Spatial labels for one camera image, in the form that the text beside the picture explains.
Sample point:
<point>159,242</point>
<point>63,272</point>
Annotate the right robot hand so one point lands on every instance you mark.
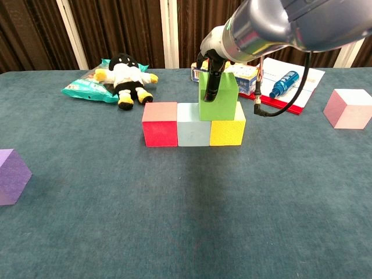
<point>212,43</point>

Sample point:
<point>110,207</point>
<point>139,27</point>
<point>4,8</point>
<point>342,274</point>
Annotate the green foam cube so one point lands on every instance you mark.
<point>223,104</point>

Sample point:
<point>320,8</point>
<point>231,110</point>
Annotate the yellow foam cube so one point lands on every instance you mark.
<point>226,133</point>

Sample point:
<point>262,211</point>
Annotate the light blue foam cube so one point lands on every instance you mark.
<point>193,135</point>

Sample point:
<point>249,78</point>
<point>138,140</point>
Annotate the red foam cube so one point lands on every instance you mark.
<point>160,133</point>

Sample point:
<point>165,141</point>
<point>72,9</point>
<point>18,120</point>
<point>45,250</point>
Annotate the pink foam cube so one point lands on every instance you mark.
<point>346,116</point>

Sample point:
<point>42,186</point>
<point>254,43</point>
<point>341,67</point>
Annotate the purple foam cube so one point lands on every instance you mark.
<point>13,177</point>

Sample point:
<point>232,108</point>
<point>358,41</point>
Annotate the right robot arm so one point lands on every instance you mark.
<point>290,23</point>

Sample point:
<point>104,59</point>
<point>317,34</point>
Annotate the yellow blue cookie box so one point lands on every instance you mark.
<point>247,84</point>

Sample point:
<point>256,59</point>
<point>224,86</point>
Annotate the blue bottle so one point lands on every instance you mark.
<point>284,82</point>

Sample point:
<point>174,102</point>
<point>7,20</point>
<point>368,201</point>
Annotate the dark brown curtain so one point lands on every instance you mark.
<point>130,29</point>

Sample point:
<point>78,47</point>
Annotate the black white plush doll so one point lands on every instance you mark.
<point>126,75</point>

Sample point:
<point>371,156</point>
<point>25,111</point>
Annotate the white red book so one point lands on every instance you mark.
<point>290,97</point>

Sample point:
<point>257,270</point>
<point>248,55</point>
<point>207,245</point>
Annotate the teal snack bag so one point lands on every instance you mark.
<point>84,88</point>

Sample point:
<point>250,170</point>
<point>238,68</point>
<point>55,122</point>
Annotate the teal felt table mat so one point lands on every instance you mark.
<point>186,218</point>

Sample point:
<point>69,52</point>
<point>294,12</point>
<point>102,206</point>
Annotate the white frame post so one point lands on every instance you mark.
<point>347,55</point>
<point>72,35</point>
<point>169,35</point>

